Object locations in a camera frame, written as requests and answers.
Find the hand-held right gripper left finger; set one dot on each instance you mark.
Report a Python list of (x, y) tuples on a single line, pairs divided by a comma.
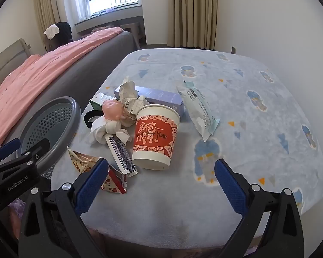
[(93, 185)]

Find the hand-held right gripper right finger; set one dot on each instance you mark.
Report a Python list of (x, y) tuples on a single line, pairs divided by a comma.
[(230, 188)]

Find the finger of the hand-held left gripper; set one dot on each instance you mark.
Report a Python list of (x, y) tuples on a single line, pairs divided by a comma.
[(36, 147), (8, 146)]

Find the grey perforated plastic basket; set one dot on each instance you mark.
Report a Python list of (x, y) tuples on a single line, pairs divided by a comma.
[(53, 123)]

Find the paper cup with red label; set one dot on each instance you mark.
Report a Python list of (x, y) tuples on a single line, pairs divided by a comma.
[(153, 139)]

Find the long purple box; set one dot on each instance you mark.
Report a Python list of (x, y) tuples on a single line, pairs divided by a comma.
[(161, 98)]

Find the cream and red snack wrapper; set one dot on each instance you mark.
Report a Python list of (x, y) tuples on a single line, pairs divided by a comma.
[(80, 161)]

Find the blue patterned card box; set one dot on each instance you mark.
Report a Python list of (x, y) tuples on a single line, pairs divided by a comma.
[(121, 153)]

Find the printed light blue blanket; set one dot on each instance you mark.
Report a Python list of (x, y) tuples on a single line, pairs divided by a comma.
[(258, 139)]

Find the bed with pink blanket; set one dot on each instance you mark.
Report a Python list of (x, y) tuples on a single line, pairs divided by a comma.
[(29, 80)]

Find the small green and white box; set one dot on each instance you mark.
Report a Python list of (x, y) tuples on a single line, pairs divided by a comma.
[(99, 100)]

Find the white and teal plastic packet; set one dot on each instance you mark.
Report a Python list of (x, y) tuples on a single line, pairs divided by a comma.
[(197, 107)]

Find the grey bed headboard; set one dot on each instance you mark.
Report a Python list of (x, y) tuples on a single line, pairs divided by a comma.
[(5, 59)]

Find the crumpled printed paper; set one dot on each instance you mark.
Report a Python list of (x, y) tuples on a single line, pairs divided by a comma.
[(129, 91)]

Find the dark chair with white cloth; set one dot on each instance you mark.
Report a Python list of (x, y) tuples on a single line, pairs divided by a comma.
[(64, 31)]

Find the beige curtain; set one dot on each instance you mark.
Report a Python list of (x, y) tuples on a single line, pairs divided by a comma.
[(51, 2), (191, 10)]

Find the grey window sill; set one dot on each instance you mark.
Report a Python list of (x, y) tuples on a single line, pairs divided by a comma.
[(110, 17)]

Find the white plastic stool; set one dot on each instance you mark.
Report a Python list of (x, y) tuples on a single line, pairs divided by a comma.
[(133, 31)]

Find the wall socket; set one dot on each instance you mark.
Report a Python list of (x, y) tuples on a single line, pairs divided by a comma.
[(233, 50)]

